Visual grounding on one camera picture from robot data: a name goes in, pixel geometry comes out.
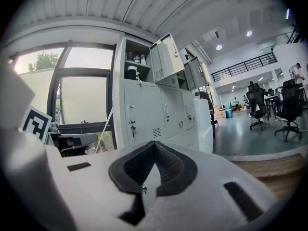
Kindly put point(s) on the white office desk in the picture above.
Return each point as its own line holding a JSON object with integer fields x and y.
{"x": 270, "y": 97}

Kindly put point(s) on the brown jacket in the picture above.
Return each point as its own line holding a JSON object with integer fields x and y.
{"x": 209, "y": 102}

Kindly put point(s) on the black framed window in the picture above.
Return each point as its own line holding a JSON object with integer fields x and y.
{"x": 81, "y": 100}

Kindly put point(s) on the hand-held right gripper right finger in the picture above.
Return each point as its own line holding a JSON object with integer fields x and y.
{"x": 173, "y": 167}

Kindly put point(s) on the round ceiling light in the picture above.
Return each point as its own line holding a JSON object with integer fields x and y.
{"x": 218, "y": 47}
{"x": 249, "y": 33}

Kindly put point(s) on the black balcony railing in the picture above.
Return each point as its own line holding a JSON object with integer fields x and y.
{"x": 273, "y": 58}

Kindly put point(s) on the grey metal cabinet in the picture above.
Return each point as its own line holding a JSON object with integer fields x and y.
{"x": 144, "y": 105}

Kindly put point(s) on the wooden steps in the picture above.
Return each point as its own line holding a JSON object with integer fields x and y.
{"x": 272, "y": 170}

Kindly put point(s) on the plastic water bottle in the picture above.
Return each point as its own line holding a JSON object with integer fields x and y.
{"x": 197, "y": 96}

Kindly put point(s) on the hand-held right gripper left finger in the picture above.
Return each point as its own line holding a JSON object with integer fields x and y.
{"x": 125, "y": 172}

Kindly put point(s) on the cardboard box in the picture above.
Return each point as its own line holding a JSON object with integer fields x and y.
{"x": 220, "y": 113}

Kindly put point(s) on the white equipment housing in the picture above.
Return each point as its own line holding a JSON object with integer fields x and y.
{"x": 203, "y": 124}

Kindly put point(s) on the blue white wrapped package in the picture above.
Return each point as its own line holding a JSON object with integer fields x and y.
{"x": 228, "y": 111}

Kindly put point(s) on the white spray bottle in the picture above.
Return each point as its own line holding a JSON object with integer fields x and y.
{"x": 143, "y": 60}

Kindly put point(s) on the red capped bottle blue label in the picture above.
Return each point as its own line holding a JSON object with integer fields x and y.
{"x": 137, "y": 58}

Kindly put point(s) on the black bottle with white lid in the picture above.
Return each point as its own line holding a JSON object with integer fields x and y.
{"x": 131, "y": 73}

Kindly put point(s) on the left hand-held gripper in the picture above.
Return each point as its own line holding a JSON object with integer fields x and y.
{"x": 36, "y": 124}

